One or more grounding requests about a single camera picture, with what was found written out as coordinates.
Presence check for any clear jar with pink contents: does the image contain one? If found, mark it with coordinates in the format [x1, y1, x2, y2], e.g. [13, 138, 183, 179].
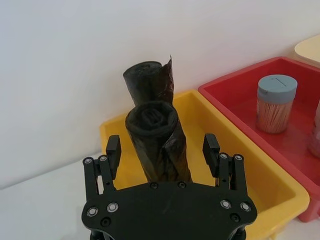
[307, 99, 320, 159]

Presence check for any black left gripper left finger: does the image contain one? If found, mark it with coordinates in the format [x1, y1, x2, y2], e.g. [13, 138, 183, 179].
[83, 134, 123, 201]

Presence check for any yellow plastic bin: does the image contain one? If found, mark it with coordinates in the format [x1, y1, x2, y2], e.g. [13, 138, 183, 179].
[99, 90, 310, 240]

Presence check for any cream plastic bin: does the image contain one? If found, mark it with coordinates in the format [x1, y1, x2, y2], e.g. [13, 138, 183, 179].
[294, 33, 320, 69]

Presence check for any black bag roll, open core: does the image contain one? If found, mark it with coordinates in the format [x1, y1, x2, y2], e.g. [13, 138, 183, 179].
[124, 100, 194, 184]

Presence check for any red plastic bin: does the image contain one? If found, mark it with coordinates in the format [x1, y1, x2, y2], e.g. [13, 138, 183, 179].
[197, 56, 320, 223]

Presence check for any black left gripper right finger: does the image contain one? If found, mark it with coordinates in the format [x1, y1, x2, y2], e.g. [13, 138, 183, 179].
[202, 133, 249, 198]

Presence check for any black bag roll, loose flap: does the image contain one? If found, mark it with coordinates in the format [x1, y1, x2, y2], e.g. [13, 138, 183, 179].
[122, 53, 175, 111]

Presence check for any toothpick jar with grey lid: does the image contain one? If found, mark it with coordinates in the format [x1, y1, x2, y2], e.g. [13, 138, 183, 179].
[255, 74, 299, 135]

